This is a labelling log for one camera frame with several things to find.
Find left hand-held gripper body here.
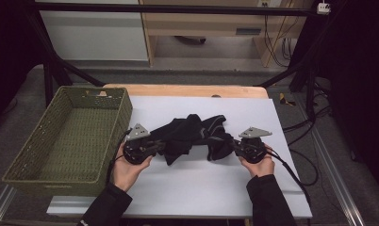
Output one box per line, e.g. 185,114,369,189
123,122,158,166

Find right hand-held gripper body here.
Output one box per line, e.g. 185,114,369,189
234,126,272,165

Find black T-shirt with grey trim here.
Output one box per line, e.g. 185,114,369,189
149,113,238,167

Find green woven basket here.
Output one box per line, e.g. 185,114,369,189
2,86,134,197

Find person's right hand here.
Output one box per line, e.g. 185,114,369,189
239,144,276,178

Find person's left hand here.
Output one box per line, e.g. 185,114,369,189
111,142,154,192

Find yellow and black floor scrap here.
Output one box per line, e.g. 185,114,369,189
278,92,297,107

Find dark object under desk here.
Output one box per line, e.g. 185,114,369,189
173,35,207,45

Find white cabinet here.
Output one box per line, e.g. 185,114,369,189
36,0,149,62

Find wooden desk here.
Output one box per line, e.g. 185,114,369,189
139,0,314,69

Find black curtain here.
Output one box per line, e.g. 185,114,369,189
0,0,50,126
304,0,379,199

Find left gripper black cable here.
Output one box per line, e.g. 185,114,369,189
106,128,132,186

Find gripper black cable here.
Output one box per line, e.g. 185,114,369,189
266,150,313,208
106,128,132,186

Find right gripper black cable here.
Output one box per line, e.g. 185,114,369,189
266,150,313,208

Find black floor cables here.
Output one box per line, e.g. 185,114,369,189
283,81,333,187

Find aluminium floor rail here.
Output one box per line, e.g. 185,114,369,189
309,128,366,226
0,185,17,226

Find hanging cables by desk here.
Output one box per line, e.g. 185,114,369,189
263,13,294,69

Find black metal frame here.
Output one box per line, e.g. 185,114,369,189
24,0,349,121

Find small white device on frame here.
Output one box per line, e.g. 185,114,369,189
316,2,332,15

